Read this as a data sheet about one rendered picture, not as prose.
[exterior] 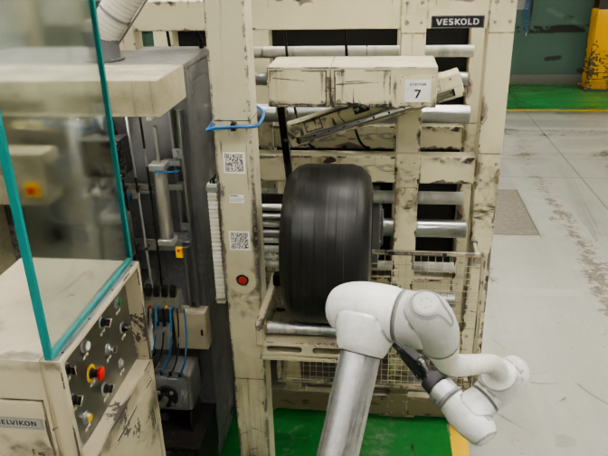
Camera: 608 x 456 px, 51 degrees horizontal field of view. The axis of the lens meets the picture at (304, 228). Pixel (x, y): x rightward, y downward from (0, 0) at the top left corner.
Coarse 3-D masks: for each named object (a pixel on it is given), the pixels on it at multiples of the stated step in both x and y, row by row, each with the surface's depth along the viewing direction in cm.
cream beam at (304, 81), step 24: (288, 72) 229; (312, 72) 228; (336, 72) 227; (360, 72) 226; (384, 72) 225; (408, 72) 225; (432, 72) 224; (288, 96) 233; (312, 96) 232; (336, 96) 231; (360, 96) 230; (384, 96) 229; (432, 96) 227
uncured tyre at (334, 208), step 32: (288, 192) 216; (320, 192) 212; (352, 192) 211; (288, 224) 209; (320, 224) 207; (352, 224) 206; (288, 256) 209; (320, 256) 206; (352, 256) 206; (288, 288) 213; (320, 288) 210; (320, 320) 224
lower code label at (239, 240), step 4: (232, 232) 228; (236, 232) 228; (240, 232) 228; (244, 232) 228; (248, 232) 227; (232, 236) 229; (236, 236) 229; (240, 236) 229; (244, 236) 228; (248, 236) 228; (232, 240) 230; (236, 240) 229; (240, 240) 229; (244, 240) 229; (248, 240) 229; (232, 244) 230; (236, 244) 230; (240, 244) 230; (244, 244) 230; (248, 244) 229; (232, 248) 231; (236, 248) 231; (240, 248) 230; (244, 248) 230; (248, 248) 230
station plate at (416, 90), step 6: (408, 84) 226; (414, 84) 226; (420, 84) 225; (426, 84) 225; (408, 90) 227; (414, 90) 227; (420, 90) 226; (426, 90) 226; (408, 96) 228; (414, 96) 227; (420, 96) 227; (426, 96) 227
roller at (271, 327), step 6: (270, 324) 234; (276, 324) 234; (282, 324) 234; (288, 324) 233; (294, 324) 233; (300, 324) 233; (306, 324) 233; (312, 324) 233; (318, 324) 233; (324, 324) 233; (270, 330) 234; (276, 330) 234; (282, 330) 233; (288, 330) 233; (294, 330) 233; (300, 330) 232; (306, 330) 232; (312, 330) 232; (318, 330) 232; (324, 330) 231; (330, 330) 231
